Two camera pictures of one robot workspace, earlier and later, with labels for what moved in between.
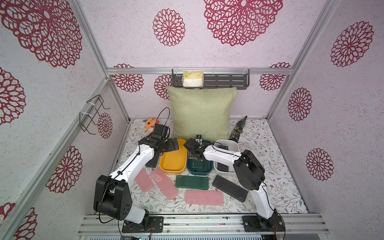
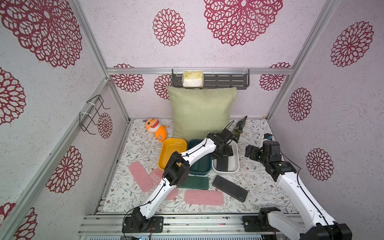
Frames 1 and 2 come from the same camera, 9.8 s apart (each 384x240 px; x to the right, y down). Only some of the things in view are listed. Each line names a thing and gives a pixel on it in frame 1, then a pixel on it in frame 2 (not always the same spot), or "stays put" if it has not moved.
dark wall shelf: (231, 78) stays put
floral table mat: (215, 175) stays put
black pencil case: (153, 162) → (222, 163)
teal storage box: (196, 167) stays put
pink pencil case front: (204, 197) stays put
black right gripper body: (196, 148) → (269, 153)
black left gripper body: (168, 145) → (225, 151)
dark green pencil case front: (200, 182) stays put
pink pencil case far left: (144, 180) stays put
